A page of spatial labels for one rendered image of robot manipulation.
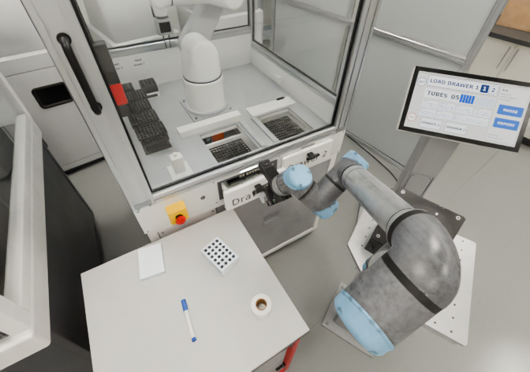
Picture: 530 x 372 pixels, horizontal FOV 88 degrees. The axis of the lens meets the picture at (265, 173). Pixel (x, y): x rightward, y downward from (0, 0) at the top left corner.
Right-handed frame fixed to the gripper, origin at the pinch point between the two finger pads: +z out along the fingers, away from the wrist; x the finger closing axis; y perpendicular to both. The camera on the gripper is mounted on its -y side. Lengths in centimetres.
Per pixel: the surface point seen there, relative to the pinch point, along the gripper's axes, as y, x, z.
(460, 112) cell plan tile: 4, 99, -21
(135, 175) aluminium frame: -20.3, -41.4, -8.6
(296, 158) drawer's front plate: -7.2, 24.3, 6.2
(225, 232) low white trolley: 10.1, -18.0, 11.9
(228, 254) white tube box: 17.7, -22.2, 2.1
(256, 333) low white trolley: 43, -26, -11
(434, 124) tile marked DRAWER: 4, 89, -14
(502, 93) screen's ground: 4, 113, -32
